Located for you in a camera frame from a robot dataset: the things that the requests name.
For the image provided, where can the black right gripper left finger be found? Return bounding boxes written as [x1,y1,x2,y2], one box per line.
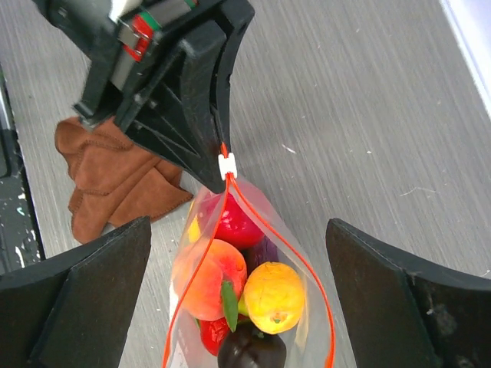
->
[1,217,151,368]

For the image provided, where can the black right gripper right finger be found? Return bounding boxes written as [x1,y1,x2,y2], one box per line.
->
[325,218,490,367]

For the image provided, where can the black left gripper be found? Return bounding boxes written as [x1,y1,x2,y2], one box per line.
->
[32,0,256,195]

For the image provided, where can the orange toy fruit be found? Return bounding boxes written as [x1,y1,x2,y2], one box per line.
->
[239,261,306,334]

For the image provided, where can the peach toy fruit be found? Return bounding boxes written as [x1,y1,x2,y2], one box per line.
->
[172,239,247,321]

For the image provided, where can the red bell pepper toy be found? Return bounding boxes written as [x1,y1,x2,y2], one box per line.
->
[199,317,230,357]

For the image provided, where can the yellow banana toy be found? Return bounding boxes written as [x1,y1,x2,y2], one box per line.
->
[187,215,201,243]

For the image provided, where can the purple eggplant toy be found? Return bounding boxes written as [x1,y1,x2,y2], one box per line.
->
[241,236,278,274]

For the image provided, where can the red apple toy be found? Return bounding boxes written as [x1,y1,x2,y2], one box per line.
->
[198,193,265,251]

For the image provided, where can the clear zip top bag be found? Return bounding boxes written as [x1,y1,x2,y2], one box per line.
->
[163,149,335,367]

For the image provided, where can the dark purple plum toy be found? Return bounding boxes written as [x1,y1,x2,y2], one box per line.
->
[217,323,287,368]

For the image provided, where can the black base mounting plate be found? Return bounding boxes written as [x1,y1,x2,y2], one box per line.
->
[0,76,45,274]

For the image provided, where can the brown cloth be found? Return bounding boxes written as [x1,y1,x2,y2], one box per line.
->
[54,117,193,243]

